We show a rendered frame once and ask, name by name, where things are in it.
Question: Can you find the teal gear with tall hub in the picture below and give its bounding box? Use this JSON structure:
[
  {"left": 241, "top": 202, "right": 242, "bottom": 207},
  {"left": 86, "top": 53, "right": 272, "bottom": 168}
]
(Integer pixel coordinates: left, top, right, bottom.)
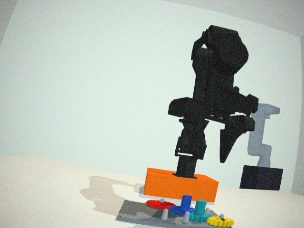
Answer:
[{"left": 189, "top": 200, "right": 211, "bottom": 222}]

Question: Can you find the yellow gear with black stripe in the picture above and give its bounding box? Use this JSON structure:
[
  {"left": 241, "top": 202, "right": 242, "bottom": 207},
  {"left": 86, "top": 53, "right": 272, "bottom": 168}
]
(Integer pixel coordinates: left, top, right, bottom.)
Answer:
[{"left": 207, "top": 216, "right": 234, "bottom": 227}]

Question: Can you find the red gear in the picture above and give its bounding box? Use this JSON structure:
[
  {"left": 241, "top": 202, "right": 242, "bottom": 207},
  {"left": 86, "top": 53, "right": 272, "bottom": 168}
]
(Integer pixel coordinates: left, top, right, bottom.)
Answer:
[{"left": 146, "top": 200, "right": 176, "bottom": 210}]

